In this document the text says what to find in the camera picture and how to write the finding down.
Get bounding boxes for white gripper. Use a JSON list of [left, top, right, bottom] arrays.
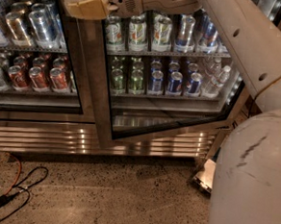
[[64, 0, 142, 20]]

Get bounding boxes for glass fridge door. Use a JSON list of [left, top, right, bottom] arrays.
[[64, 0, 243, 147], [0, 0, 94, 124]]

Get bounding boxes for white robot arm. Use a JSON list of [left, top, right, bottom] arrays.
[[64, 0, 281, 224]]

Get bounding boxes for stainless fridge bottom grille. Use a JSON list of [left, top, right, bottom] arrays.
[[0, 120, 221, 159]]

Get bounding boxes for silver blue tall can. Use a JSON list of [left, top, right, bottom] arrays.
[[29, 12, 60, 49]]

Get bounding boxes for white green soda can left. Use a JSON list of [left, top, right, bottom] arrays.
[[105, 15, 125, 52]]

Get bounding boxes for white green soda can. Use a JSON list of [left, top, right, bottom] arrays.
[[105, 15, 125, 52], [152, 16, 172, 52], [128, 13, 147, 51]]

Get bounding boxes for white green soda can middle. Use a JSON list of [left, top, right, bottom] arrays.
[[128, 13, 147, 51]]

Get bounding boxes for gold silver can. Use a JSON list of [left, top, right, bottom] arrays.
[[5, 12, 36, 47]]

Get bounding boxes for white green soda can right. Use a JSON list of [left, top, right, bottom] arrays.
[[152, 16, 172, 52]]

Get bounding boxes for red cola can right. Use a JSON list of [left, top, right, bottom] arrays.
[[49, 67, 70, 93]]

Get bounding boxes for red cola can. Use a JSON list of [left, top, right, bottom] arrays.
[[49, 67, 70, 93], [8, 65, 30, 91], [28, 67, 50, 91]]

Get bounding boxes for red cola can middle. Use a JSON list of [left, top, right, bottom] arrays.
[[28, 67, 50, 91]]

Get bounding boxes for red cola can left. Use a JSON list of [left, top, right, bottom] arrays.
[[8, 65, 30, 91]]

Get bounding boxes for blue soda can left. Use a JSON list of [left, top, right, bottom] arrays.
[[148, 70, 164, 95]]

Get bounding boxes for blue soda can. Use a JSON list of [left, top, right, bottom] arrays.
[[148, 70, 164, 95], [166, 71, 183, 96], [185, 72, 203, 96]]

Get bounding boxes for blue silver energy can left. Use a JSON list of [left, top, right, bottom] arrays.
[[175, 15, 196, 53]]

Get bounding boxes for blue silver energy can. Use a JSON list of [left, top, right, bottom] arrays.
[[197, 21, 218, 54], [175, 15, 196, 53]]

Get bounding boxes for blue soda can middle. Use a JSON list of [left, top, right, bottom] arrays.
[[166, 71, 183, 96]]

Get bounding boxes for blue silver energy can middle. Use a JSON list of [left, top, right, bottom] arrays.
[[197, 21, 218, 54]]

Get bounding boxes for blue soda can right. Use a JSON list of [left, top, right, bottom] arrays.
[[185, 72, 203, 96]]

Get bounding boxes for clear water bottle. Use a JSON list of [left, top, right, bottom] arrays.
[[202, 65, 231, 99]]

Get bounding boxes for orange cable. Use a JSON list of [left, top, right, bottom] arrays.
[[0, 151, 24, 213]]

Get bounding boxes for black cable with adapter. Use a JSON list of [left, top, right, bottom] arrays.
[[0, 162, 50, 224]]

